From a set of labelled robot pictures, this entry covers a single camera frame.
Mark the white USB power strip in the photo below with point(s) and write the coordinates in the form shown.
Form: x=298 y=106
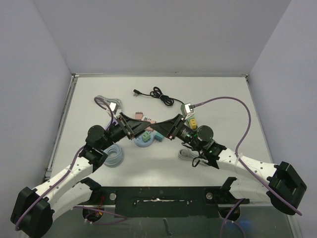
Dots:
x=147 y=119

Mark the pink charger near strip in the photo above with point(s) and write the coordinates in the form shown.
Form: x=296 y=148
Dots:
x=139 y=115

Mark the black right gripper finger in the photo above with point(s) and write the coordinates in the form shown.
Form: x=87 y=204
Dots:
x=165 y=129
x=168 y=123

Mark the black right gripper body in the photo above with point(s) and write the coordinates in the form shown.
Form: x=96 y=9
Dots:
x=175 y=127

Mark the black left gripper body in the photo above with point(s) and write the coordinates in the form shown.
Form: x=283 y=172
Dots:
x=118 y=132

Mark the round blue power socket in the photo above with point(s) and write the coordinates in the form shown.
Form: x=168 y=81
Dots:
x=140 y=143

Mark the aluminium frame rail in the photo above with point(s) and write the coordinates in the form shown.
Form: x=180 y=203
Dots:
x=25 y=232

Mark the green power strip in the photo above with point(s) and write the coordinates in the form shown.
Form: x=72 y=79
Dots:
x=182 y=109

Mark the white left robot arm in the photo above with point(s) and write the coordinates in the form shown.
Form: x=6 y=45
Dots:
x=36 y=209

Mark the small pink charger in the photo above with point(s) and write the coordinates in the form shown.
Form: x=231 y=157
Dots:
x=149 y=128

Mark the mint green charger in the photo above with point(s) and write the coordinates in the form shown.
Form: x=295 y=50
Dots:
x=146 y=136

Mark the yellow charger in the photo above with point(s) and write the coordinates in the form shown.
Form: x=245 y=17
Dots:
x=192 y=124

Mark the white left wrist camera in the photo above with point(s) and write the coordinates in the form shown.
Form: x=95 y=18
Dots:
x=113 y=108

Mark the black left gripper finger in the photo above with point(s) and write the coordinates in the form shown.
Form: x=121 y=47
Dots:
x=138 y=131
x=134 y=123

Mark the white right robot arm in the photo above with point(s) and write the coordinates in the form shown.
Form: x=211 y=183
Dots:
x=282 y=184

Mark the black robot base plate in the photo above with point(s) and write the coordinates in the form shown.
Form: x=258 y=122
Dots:
x=163 y=202

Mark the teal charger dark base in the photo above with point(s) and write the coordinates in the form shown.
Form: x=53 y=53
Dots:
x=158 y=137

